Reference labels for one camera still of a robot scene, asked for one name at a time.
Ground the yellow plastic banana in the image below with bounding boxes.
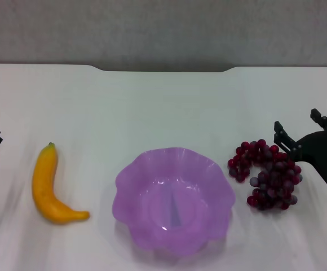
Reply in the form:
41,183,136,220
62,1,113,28
31,142,91,225

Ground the red purple grape bunch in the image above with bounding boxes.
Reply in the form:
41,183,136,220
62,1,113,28
227,138,304,212

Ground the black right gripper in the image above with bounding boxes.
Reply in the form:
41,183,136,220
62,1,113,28
273,108,327,189

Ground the purple translucent scalloped bowl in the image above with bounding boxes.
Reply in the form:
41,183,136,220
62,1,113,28
112,146,237,258

